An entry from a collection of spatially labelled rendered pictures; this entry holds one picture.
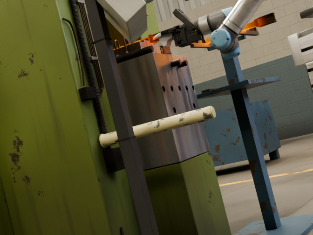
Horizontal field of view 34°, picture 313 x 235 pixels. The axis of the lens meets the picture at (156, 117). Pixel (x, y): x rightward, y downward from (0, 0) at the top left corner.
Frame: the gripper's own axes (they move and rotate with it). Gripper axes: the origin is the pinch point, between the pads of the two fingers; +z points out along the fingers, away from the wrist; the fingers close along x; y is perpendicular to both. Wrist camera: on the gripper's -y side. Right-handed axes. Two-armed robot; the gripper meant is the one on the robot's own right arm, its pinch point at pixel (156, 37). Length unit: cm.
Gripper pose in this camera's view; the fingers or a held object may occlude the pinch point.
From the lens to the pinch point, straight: 221.5
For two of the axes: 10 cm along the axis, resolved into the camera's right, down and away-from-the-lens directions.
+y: 2.4, 9.7, -0.4
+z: -8.8, 2.4, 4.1
